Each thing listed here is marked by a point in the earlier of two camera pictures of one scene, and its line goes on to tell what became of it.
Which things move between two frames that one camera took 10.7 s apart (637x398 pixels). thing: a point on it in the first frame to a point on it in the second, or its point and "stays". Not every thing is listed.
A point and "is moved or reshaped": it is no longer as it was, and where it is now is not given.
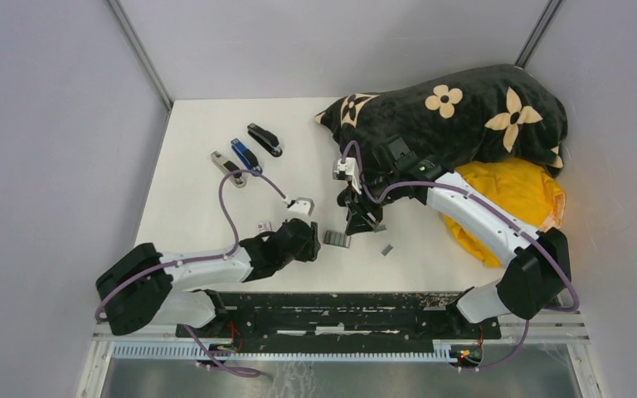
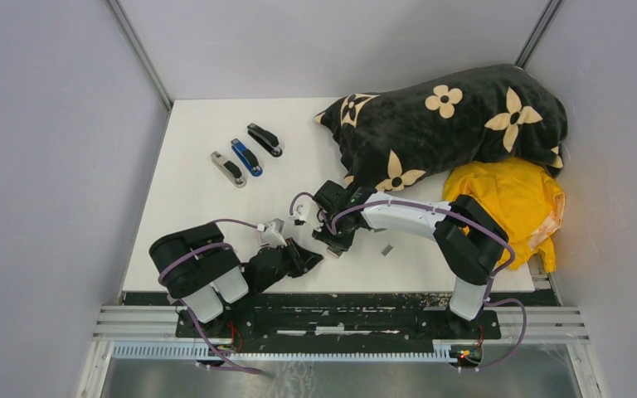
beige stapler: x=227 y=167 stays
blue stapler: x=246 y=156 stays
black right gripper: x=357 y=220 to x=323 y=235
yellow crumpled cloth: x=517 y=187 stays
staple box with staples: x=339 y=239 is moved or reshaped
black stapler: x=265 y=139 stays
